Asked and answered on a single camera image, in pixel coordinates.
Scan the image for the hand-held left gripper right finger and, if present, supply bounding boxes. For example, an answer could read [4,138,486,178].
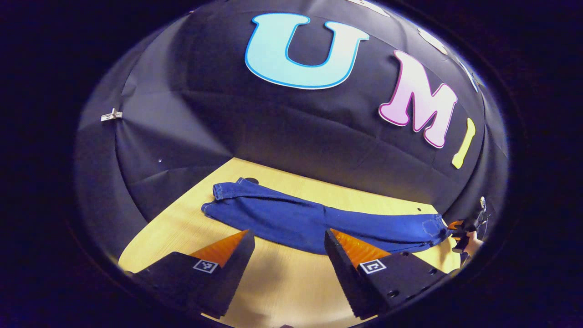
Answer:
[324,229,452,320]

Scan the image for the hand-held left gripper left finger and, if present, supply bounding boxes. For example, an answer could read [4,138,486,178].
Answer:
[125,230,256,319]

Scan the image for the black backdrop cloth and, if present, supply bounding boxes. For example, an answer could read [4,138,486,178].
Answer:
[75,0,509,269]

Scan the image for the blue jeans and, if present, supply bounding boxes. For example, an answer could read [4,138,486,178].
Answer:
[201,178,454,256]

